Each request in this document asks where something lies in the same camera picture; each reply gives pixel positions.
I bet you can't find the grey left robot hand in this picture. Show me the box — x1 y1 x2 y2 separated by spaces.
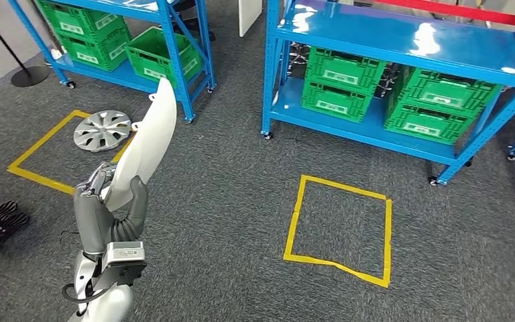
72 162 150 258

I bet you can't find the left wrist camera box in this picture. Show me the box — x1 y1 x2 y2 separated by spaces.
91 241 148 290

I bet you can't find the black stanchion with round base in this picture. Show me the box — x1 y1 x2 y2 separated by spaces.
0 0 50 89

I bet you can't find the green plastic crate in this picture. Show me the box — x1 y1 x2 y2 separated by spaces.
125 26 204 89
397 65 503 120
300 80 373 124
35 0 129 46
305 46 387 97
384 99 481 146
55 28 131 73

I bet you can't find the white desk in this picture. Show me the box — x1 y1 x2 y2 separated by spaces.
239 0 264 38

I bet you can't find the silver wheel hubcap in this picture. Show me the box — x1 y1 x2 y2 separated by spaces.
72 109 133 153

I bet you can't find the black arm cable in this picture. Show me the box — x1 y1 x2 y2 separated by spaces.
62 282 107 305

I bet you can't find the red barrier belt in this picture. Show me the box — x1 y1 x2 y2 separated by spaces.
373 0 515 31

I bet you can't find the white plastic part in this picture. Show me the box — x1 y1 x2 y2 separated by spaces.
103 77 178 213

